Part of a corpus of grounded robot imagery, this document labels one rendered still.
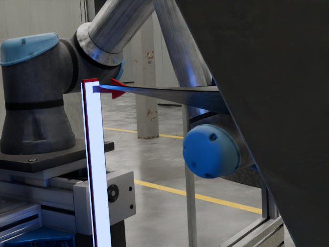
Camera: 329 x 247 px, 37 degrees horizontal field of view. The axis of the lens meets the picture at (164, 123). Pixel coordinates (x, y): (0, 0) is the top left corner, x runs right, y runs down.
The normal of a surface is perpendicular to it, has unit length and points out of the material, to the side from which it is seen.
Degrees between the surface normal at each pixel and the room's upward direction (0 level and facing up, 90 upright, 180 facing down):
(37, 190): 90
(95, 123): 90
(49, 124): 72
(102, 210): 90
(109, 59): 99
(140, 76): 90
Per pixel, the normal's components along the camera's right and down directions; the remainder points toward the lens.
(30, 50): 0.25, 0.07
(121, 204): 0.81, 0.04
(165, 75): -0.73, 0.14
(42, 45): 0.62, 0.04
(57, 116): 0.76, -0.26
